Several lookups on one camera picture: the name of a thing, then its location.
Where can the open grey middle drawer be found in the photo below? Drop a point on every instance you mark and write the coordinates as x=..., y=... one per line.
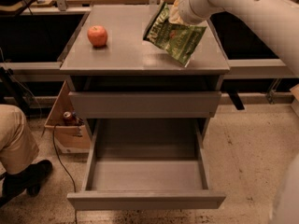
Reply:
x=139, y=164

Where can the green jalapeno chip bag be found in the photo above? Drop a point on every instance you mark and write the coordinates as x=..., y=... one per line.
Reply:
x=178, y=40

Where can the closed grey top drawer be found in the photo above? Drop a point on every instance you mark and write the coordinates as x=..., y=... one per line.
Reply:
x=145, y=105

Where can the cardboard box on floor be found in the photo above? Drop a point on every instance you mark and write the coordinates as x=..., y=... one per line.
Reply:
x=70, y=135

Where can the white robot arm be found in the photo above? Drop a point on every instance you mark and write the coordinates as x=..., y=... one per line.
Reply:
x=276, y=23

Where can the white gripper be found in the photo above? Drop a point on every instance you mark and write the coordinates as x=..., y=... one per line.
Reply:
x=188, y=4

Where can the black shoe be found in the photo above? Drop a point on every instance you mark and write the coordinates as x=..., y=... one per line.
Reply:
x=29, y=180

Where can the grey drawer cabinet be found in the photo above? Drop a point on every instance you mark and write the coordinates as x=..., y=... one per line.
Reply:
x=128, y=63

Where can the red soda can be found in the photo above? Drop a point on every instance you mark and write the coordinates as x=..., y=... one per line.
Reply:
x=69, y=119

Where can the red apple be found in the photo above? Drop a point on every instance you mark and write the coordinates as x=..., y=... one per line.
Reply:
x=97, y=35

